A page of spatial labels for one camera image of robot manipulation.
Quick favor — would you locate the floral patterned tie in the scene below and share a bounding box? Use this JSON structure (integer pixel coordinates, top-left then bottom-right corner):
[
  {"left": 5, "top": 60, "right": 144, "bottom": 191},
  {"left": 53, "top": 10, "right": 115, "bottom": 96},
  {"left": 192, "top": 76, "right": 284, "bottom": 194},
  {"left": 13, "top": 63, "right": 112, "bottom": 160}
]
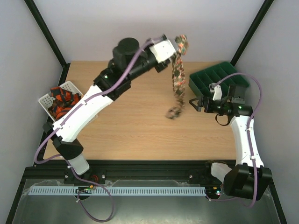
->
[{"left": 165, "top": 35, "right": 189, "bottom": 119}]

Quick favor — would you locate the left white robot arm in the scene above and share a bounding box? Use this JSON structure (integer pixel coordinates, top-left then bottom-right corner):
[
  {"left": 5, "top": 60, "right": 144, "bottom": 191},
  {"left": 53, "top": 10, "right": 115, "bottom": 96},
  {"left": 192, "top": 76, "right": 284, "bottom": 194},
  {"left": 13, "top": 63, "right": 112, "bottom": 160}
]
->
[{"left": 43, "top": 35, "right": 178, "bottom": 175}]

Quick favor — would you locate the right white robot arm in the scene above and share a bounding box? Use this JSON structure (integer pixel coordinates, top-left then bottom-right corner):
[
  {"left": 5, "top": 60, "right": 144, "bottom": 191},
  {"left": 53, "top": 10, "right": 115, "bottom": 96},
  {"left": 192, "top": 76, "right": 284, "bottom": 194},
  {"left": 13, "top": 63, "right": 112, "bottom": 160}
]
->
[{"left": 189, "top": 83, "right": 272, "bottom": 201}]

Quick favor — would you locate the green divided organizer tray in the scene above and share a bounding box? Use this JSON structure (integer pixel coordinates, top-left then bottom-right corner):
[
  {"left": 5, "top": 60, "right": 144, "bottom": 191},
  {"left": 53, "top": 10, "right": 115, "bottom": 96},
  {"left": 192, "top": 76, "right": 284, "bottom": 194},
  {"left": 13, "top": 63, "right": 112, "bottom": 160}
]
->
[{"left": 188, "top": 62, "right": 249, "bottom": 97}]

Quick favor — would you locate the orange navy striped tie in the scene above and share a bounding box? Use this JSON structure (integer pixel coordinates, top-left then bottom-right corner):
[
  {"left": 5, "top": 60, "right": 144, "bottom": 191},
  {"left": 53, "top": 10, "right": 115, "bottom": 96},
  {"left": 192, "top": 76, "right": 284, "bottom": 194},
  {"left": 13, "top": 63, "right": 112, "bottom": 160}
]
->
[{"left": 48, "top": 87, "right": 81, "bottom": 120}]

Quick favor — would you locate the white perforated plastic basket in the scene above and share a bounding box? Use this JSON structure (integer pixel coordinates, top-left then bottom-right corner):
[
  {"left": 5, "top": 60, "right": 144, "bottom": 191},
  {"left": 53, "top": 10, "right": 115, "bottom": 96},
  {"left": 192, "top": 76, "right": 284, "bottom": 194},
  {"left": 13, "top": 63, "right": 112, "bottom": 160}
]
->
[{"left": 38, "top": 81, "right": 83, "bottom": 121}]

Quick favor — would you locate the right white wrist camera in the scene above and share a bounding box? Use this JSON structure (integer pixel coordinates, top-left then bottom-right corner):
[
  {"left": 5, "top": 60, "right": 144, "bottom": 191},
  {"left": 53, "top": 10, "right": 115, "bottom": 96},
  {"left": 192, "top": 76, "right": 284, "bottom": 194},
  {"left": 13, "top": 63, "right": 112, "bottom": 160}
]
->
[{"left": 209, "top": 83, "right": 222, "bottom": 101}]

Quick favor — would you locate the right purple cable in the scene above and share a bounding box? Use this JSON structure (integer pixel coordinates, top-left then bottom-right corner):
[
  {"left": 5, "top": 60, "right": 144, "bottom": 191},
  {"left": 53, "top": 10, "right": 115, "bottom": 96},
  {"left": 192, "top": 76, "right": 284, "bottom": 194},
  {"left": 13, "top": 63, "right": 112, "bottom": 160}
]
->
[{"left": 205, "top": 72, "right": 263, "bottom": 208}]

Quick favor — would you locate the purple cable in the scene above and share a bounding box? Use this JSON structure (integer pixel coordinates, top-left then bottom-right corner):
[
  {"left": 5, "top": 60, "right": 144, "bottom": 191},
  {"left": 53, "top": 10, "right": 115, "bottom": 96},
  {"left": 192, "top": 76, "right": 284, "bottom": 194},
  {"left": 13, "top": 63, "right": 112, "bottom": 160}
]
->
[
  {"left": 205, "top": 72, "right": 263, "bottom": 208},
  {"left": 34, "top": 37, "right": 165, "bottom": 222}
]

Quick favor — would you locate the right black frame post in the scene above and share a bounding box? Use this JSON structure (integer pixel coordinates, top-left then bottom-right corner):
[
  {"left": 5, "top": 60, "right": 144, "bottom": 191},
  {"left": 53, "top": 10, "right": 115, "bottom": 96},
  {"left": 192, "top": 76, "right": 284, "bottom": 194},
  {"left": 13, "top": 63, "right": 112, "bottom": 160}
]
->
[{"left": 230, "top": 0, "right": 274, "bottom": 66}]

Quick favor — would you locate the black frame post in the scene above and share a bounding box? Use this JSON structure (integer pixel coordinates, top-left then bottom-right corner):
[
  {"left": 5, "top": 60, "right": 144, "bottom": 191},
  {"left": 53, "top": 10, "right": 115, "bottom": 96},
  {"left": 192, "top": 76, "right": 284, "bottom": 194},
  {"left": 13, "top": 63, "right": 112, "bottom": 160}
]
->
[
  {"left": 23, "top": 0, "right": 68, "bottom": 68},
  {"left": 230, "top": 0, "right": 274, "bottom": 66}
]

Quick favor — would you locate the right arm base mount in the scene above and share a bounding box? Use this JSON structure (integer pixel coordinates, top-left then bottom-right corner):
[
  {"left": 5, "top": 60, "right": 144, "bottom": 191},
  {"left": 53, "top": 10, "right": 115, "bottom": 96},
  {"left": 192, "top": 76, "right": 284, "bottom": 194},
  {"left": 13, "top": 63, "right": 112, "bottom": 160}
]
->
[{"left": 188, "top": 160, "right": 225, "bottom": 186}]

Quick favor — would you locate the white slotted cable duct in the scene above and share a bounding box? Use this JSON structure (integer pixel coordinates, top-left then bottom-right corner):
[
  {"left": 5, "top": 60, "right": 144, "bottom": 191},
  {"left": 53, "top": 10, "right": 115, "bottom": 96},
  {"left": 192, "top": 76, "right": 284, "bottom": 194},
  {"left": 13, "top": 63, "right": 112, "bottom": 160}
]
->
[{"left": 28, "top": 186, "right": 206, "bottom": 196}]

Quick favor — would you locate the left black frame post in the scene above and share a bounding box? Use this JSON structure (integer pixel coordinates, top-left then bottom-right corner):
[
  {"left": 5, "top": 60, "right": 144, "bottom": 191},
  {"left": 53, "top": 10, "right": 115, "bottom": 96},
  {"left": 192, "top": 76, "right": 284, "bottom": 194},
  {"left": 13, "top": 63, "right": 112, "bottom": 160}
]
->
[{"left": 23, "top": 0, "right": 68, "bottom": 68}]

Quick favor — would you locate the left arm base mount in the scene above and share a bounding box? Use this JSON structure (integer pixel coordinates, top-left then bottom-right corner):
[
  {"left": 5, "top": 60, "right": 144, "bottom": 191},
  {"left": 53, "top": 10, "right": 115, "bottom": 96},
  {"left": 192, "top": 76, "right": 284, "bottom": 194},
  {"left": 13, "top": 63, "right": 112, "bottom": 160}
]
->
[{"left": 64, "top": 168, "right": 106, "bottom": 186}]

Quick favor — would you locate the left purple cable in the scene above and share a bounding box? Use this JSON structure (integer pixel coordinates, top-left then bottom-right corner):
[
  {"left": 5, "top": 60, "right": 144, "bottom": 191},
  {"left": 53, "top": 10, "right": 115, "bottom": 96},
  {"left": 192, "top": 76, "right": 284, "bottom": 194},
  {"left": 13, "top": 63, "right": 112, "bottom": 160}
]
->
[{"left": 34, "top": 37, "right": 165, "bottom": 222}]

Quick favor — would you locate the black aluminium frame rail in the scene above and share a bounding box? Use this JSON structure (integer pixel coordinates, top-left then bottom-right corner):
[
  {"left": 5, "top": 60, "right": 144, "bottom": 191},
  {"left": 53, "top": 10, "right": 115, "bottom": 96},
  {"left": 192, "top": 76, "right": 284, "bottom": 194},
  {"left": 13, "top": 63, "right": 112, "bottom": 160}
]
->
[{"left": 23, "top": 160, "right": 271, "bottom": 185}]

